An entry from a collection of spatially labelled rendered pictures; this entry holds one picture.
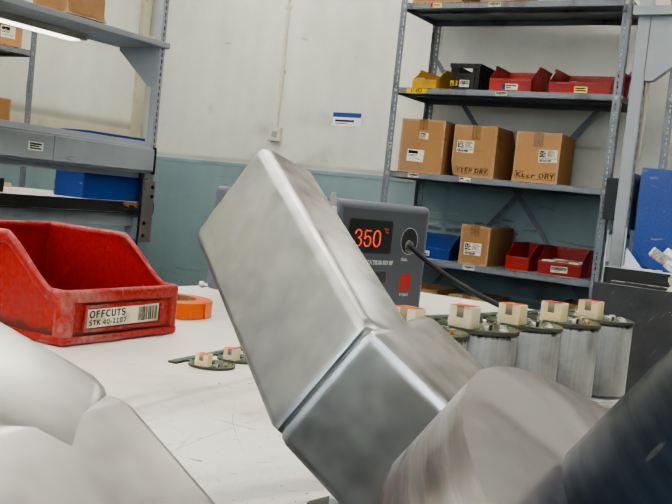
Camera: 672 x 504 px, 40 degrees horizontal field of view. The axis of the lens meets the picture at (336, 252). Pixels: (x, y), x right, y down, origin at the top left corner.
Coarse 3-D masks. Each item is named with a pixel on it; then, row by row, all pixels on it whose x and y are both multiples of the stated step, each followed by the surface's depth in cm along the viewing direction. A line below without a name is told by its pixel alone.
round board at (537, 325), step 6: (486, 318) 30; (492, 318) 31; (528, 318) 31; (504, 324) 29; (510, 324) 29; (528, 324) 30; (534, 324) 29; (540, 324) 30; (546, 324) 30; (552, 324) 31; (522, 330) 29; (528, 330) 29; (534, 330) 29; (540, 330) 29; (546, 330) 29; (552, 330) 29; (558, 330) 30
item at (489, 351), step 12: (480, 324) 28; (480, 336) 27; (492, 336) 27; (516, 336) 28; (468, 348) 27; (480, 348) 27; (492, 348) 27; (504, 348) 27; (480, 360) 27; (492, 360) 27; (504, 360) 27
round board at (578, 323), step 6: (534, 318) 32; (570, 318) 32; (576, 318) 33; (558, 324) 31; (564, 324) 31; (570, 324) 31; (576, 324) 31; (582, 324) 32; (594, 324) 32; (600, 324) 32
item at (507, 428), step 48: (480, 384) 2; (528, 384) 2; (432, 432) 2; (480, 432) 2; (528, 432) 2; (576, 432) 2; (624, 432) 2; (432, 480) 2; (480, 480) 2; (528, 480) 2; (576, 480) 2; (624, 480) 2
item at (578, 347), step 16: (576, 336) 31; (592, 336) 32; (560, 352) 31; (576, 352) 31; (592, 352) 32; (560, 368) 31; (576, 368) 31; (592, 368) 32; (576, 384) 31; (592, 384) 32
